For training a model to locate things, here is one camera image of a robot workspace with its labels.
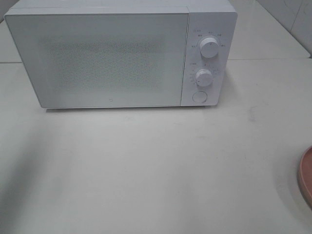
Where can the round white door button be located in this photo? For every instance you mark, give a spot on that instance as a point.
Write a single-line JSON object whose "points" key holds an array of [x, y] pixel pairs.
{"points": [[200, 97]]}

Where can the white dial knob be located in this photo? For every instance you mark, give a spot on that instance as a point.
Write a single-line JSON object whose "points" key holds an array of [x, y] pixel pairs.
{"points": [[209, 47], [203, 77]]}

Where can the pink plate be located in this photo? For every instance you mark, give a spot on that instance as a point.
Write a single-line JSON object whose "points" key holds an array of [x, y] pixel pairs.
{"points": [[305, 176]]}

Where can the white microwave door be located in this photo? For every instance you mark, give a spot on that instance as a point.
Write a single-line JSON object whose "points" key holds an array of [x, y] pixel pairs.
{"points": [[94, 61]]}

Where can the white microwave oven body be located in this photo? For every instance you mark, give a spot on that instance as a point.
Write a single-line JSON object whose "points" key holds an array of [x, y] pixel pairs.
{"points": [[215, 18]]}

